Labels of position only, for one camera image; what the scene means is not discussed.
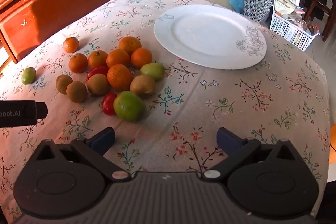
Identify small green fruit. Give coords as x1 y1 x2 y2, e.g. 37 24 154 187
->
21 67 36 85

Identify red cherry tomato front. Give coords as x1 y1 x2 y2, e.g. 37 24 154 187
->
101 92 117 116

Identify red cherry tomato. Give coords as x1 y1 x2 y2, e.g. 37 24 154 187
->
101 92 117 116
87 67 109 80

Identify large green fruit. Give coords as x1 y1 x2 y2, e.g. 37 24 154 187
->
113 91 145 122

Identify brown kiwi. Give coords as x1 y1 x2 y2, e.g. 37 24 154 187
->
130 75 156 97
66 81 87 103
56 75 73 94
87 73 109 96

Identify large orange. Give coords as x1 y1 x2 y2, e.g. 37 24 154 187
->
107 64 133 92

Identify tangerine with stem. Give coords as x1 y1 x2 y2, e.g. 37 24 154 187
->
88 50 108 69

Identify tangerine top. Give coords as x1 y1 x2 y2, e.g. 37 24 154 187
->
118 36 142 56

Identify lone small tangerine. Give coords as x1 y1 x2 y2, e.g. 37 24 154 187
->
63 37 79 53

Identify orange plastic bag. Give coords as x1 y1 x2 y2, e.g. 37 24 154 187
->
329 124 336 164

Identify white floral plate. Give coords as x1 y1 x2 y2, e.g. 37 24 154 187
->
154 5 267 70

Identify white perforated basket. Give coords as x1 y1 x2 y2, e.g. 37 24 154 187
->
270 6 321 51

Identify dark wooden chair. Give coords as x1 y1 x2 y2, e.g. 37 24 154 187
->
301 0 336 42

